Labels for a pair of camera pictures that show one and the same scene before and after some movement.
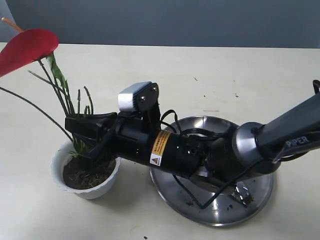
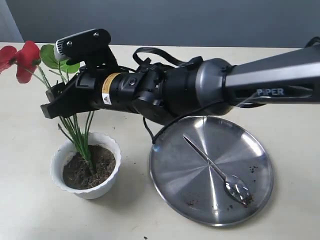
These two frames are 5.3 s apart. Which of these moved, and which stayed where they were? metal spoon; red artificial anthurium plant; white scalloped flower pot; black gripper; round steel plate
Moved: black gripper; red artificial anthurium plant
Stayed: metal spoon; white scalloped flower pot; round steel plate
